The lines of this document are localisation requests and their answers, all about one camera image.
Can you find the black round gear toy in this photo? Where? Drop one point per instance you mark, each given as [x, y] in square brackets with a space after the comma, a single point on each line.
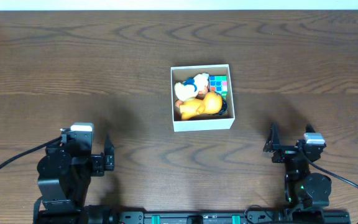
[223, 108]

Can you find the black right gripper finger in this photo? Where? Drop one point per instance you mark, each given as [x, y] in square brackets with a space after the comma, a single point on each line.
[309, 129]
[273, 139]

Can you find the white cardboard box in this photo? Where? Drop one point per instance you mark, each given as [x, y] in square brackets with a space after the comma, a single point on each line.
[205, 121]

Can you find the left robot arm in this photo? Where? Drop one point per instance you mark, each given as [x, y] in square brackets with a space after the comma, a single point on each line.
[65, 174]

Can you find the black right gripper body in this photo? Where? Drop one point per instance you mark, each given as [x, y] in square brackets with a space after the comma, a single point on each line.
[286, 153]

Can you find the yellow plush duck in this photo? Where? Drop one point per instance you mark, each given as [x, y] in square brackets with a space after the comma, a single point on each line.
[191, 88]

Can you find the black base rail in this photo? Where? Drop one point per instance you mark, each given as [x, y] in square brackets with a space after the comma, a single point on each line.
[197, 217]

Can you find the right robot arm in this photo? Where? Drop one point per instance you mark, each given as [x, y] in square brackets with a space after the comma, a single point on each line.
[306, 192]

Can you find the colourful puzzle cube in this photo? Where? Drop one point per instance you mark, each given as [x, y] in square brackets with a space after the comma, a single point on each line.
[218, 84]

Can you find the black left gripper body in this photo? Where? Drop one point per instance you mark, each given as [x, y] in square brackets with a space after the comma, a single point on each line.
[107, 160]

